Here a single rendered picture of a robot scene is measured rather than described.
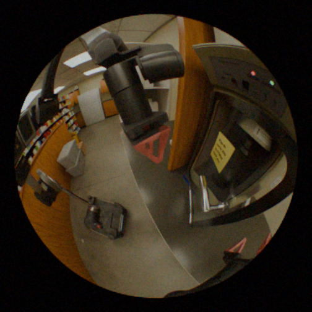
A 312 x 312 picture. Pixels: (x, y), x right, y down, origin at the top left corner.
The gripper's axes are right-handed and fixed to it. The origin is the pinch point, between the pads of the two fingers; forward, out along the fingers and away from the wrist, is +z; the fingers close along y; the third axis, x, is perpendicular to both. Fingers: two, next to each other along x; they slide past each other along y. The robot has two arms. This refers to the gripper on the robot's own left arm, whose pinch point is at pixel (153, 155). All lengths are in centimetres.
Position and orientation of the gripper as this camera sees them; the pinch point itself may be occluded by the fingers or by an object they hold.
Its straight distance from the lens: 20.2
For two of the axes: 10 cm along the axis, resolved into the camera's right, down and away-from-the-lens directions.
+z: 3.0, 7.4, 6.0
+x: -8.3, 5.1, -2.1
